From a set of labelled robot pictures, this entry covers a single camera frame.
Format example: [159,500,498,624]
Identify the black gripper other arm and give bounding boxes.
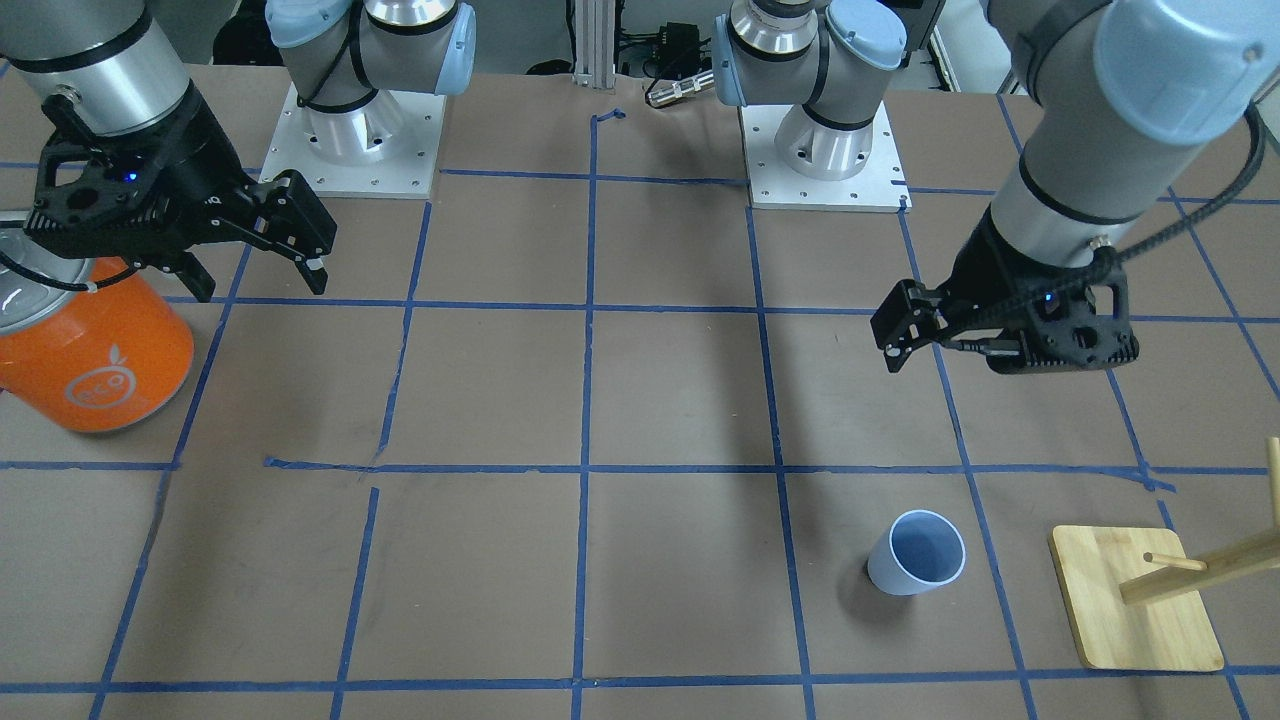
[24,83,338,304]

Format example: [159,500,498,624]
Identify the light blue plastic cup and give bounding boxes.
[867,509,968,596]

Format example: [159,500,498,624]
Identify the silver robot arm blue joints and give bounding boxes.
[712,0,1280,269]

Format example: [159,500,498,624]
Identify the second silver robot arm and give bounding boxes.
[3,1,1140,374]

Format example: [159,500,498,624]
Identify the wooden cup rack stand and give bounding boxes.
[1050,436,1280,671]

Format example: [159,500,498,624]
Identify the black gripper view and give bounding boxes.
[870,211,1140,374]

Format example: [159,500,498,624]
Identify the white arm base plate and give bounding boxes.
[739,104,913,213]

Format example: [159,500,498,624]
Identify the orange tin can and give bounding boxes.
[1,219,195,433]

